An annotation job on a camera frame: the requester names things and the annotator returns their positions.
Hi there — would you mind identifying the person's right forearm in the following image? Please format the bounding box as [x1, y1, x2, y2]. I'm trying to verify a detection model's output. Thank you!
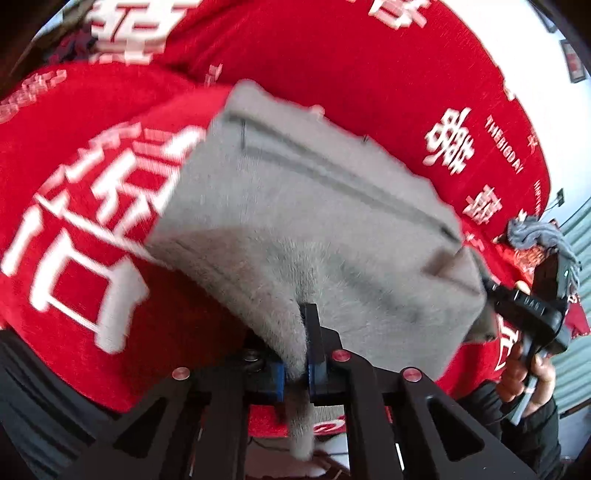
[457, 381, 566, 480]

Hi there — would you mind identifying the blue grey crumpled cloth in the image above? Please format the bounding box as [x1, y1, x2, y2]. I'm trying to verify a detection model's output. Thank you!
[507, 215, 581, 296]

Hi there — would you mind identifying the red embroidered cushion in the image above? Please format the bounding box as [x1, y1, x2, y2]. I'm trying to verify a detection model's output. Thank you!
[496, 240, 591, 337]

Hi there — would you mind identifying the red printed sofa cover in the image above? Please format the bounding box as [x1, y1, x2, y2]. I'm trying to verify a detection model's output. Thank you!
[0, 0, 555, 439]

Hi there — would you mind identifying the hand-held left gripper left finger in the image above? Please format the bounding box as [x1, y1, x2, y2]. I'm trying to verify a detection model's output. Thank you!
[60, 351, 287, 480]

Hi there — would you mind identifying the framed wall picture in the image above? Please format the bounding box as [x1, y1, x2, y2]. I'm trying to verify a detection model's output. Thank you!
[560, 39, 588, 85]

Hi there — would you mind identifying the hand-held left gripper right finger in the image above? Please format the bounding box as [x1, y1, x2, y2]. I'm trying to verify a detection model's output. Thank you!
[300, 302, 539, 480]

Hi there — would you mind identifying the grey knit sweater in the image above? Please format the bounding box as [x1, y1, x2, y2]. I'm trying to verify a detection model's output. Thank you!
[145, 79, 499, 462]

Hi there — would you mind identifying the dark maroon cloth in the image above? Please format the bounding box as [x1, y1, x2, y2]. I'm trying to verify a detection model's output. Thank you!
[46, 28, 98, 65]

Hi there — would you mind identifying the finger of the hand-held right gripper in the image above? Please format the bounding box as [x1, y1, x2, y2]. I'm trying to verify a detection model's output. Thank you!
[480, 274, 504, 298]

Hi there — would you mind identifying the person's right hand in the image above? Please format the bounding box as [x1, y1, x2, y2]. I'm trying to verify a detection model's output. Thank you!
[498, 344, 558, 417]

